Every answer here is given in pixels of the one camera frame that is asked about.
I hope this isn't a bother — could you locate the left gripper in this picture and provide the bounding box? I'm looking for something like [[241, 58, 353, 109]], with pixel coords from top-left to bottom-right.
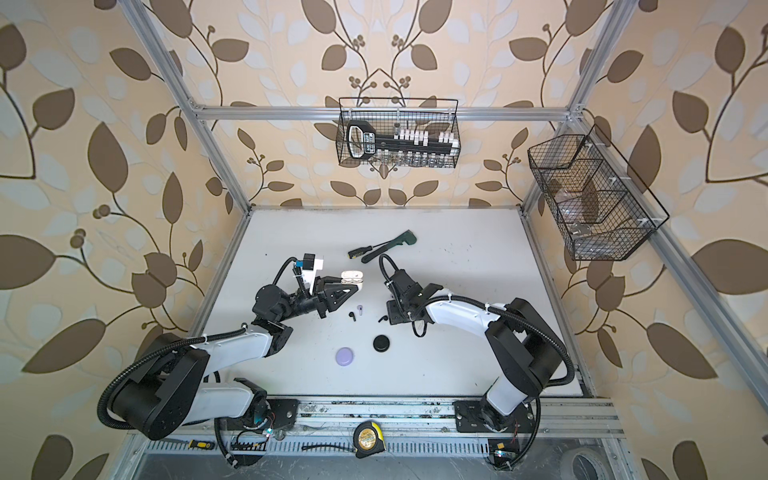
[[275, 277, 355, 327]]

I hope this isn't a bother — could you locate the cream earbud charging case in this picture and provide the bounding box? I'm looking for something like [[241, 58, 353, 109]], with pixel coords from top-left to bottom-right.
[[341, 270, 364, 284]]

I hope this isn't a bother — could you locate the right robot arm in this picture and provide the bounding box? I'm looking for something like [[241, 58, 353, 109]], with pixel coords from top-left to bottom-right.
[[378, 254, 576, 471]]

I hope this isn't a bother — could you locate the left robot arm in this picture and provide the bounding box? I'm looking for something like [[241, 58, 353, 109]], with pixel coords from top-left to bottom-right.
[[96, 254, 364, 468]]

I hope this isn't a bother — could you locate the purple round charging case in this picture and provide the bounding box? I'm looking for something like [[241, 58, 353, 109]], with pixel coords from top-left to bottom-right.
[[335, 347, 355, 367]]

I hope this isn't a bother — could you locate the black yellow screwdriver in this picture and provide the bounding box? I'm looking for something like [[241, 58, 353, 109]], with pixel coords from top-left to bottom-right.
[[347, 242, 389, 259]]

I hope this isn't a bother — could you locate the green pipe wrench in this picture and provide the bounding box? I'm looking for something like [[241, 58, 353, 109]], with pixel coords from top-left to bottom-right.
[[361, 230, 417, 264]]

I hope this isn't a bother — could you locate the yellow black tape measure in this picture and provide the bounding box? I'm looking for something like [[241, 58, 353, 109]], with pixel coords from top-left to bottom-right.
[[353, 420, 386, 459]]

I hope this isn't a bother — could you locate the black socket tool set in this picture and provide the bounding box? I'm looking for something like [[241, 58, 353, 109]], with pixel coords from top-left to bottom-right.
[[342, 120, 461, 160]]

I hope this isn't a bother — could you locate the grey tape roll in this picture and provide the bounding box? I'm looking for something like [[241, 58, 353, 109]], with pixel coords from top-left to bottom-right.
[[560, 448, 614, 480]]

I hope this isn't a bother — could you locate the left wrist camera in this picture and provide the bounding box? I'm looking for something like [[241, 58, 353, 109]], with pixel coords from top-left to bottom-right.
[[292, 253, 324, 296]]

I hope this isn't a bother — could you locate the back wire basket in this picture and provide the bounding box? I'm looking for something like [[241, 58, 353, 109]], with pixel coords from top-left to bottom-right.
[[335, 95, 462, 169]]

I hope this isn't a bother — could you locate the wire basket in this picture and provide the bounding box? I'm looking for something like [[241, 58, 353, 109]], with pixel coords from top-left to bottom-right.
[[335, 95, 462, 169], [527, 125, 669, 261]]

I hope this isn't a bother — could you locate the small yellow-handled screwdriver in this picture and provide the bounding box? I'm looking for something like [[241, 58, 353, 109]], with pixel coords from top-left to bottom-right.
[[161, 438, 217, 451]]

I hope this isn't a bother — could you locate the right wire basket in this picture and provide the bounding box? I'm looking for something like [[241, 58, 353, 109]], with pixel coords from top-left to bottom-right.
[[527, 125, 669, 261]]

